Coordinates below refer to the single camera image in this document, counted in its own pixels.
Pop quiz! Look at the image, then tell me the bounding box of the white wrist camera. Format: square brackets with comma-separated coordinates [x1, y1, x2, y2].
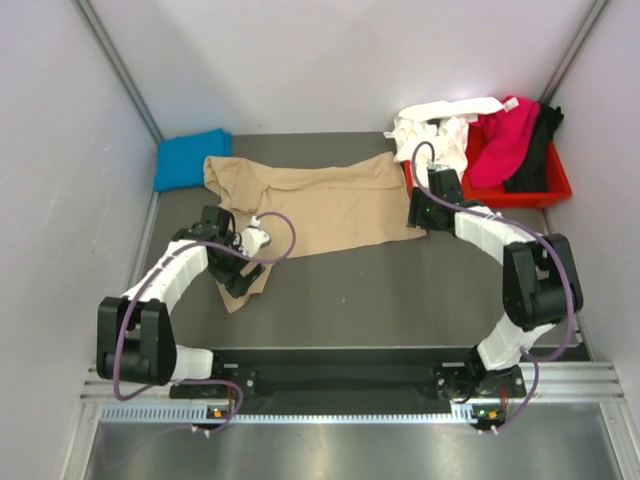
[239, 225, 271, 258]
[427, 162, 450, 172]

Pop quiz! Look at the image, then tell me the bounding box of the beige t shirt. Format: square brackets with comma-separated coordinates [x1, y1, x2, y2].
[202, 152, 429, 315]

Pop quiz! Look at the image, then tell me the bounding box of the folded blue t shirt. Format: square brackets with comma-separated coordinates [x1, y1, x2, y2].
[153, 129, 232, 193]

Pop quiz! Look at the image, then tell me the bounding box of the red plastic bin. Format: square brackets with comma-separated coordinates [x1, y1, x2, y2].
[402, 126, 572, 209]

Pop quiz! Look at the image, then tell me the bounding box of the grey slotted cable duct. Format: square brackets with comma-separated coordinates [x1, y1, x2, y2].
[100, 403, 505, 425]

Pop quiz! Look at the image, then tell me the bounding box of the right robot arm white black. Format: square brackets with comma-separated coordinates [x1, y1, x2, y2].
[408, 169, 584, 396]

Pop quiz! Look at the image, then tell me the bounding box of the white t shirt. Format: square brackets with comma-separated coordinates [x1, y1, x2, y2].
[383, 97, 502, 186]

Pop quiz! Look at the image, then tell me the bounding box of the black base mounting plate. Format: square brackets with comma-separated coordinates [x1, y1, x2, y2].
[168, 346, 526, 415]

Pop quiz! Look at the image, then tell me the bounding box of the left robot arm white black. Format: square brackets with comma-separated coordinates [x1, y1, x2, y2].
[96, 206, 271, 397]

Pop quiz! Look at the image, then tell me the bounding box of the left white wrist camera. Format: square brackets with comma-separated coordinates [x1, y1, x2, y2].
[239, 225, 271, 258]

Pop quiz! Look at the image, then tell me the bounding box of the black t shirt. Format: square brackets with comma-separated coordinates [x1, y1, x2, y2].
[504, 104, 564, 194]

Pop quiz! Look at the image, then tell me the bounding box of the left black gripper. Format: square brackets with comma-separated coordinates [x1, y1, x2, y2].
[208, 231, 264, 298]

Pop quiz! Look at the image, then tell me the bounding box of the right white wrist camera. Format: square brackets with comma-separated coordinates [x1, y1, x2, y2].
[427, 162, 450, 172]

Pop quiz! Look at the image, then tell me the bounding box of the aluminium frame rail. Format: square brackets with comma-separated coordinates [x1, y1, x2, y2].
[80, 362, 625, 403]

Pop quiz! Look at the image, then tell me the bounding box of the pink t shirt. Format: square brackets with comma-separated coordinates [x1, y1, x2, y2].
[468, 96, 541, 189]

